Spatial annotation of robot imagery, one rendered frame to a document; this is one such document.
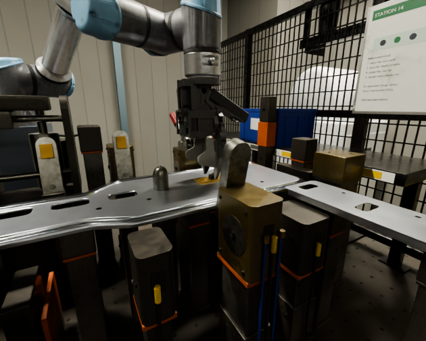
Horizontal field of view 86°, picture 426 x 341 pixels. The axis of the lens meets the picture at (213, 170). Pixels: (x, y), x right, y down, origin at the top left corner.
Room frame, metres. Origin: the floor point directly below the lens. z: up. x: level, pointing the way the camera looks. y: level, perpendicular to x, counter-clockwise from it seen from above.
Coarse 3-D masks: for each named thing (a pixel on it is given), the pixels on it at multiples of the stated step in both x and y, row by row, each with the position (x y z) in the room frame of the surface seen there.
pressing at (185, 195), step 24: (264, 168) 0.62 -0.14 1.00; (96, 192) 0.43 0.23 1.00; (120, 192) 0.43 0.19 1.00; (144, 192) 0.43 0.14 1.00; (168, 192) 0.43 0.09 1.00; (192, 192) 0.43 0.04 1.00; (216, 192) 0.43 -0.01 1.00; (24, 216) 0.33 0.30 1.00; (48, 216) 0.33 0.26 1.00; (72, 216) 0.33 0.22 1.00; (96, 216) 0.33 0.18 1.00; (120, 216) 0.33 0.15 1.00; (144, 216) 0.34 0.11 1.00; (168, 216) 0.34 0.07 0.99; (0, 240) 0.27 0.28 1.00; (24, 240) 0.27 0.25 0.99
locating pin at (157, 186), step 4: (156, 168) 0.45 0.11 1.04; (160, 168) 0.45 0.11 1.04; (164, 168) 0.46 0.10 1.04; (156, 172) 0.45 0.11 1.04; (160, 172) 0.45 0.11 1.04; (164, 172) 0.45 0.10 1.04; (156, 176) 0.44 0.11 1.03; (160, 176) 0.44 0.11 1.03; (164, 176) 0.45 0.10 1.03; (156, 180) 0.44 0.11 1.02; (160, 180) 0.44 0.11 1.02; (164, 180) 0.45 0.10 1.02; (156, 184) 0.44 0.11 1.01; (160, 184) 0.44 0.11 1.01; (164, 184) 0.45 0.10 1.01; (168, 184) 0.46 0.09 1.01; (156, 188) 0.44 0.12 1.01; (160, 188) 0.44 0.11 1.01; (164, 188) 0.45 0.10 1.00; (168, 188) 0.46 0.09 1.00
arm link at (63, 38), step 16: (64, 16) 0.79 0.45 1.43; (64, 32) 0.82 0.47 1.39; (80, 32) 0.84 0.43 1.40; (48, 48) 0.86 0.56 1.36; (64, 48) 0.85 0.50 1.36; (48, 64) 0.89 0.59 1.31; (64, 64) 0.90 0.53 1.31; (48, 80) 0.91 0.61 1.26; (64, 80) 0.94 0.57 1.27; (48, 96) 0.96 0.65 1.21
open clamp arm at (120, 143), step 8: (112, 136) 0.56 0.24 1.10; (120, 136) 0.57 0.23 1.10; (112, 144) 0.57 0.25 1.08; (120, 144) 0.56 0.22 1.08; (128, 144) 0.57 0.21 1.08; (120, 152) 0.56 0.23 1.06; (128, 152) 0.57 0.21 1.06; (120, 160) 0.55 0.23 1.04; (128, 160) 0.56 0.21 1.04; (120, 168) 0.55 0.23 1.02; (128, 168) 0.56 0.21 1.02; (120, 176) 0.54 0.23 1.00; (128, 176) 0.55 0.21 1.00
